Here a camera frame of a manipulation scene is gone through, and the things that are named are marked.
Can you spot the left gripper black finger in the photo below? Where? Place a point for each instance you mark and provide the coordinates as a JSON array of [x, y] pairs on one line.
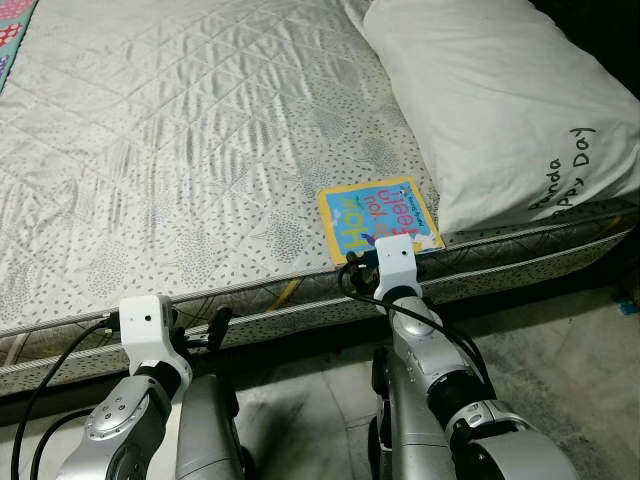
[[172, 322], [219, 328]]

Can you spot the yellow-edged blue children's book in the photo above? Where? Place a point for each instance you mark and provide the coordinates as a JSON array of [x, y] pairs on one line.
[[370, 215]]

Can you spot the white pillow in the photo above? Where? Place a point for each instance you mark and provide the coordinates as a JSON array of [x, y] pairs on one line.
[[500, 100]]

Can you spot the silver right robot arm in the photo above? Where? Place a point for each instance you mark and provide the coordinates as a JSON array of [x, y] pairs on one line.
[[440, 390]]

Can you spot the dark bed base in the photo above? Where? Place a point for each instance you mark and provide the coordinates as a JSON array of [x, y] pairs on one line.
[[300, 340]]

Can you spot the small blue floor scrap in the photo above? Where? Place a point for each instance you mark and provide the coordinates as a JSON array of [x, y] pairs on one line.
[[624, 306]]

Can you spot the silver robot leg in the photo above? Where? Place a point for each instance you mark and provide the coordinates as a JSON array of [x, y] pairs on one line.
[[400, 420]]

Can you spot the grey quilted mattress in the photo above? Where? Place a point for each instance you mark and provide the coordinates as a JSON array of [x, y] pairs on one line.
[[200, 150]]

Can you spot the teal blanket coloured hearts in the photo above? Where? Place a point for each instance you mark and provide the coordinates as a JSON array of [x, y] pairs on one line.
[[12, 35]]

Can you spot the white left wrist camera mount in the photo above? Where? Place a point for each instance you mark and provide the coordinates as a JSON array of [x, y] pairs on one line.
[[148, 325]]

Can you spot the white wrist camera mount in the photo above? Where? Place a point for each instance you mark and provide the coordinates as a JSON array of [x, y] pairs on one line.
[[148, 325], [395, 262]]

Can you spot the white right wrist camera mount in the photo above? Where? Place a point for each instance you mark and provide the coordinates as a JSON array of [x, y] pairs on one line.
[[395, 262]]

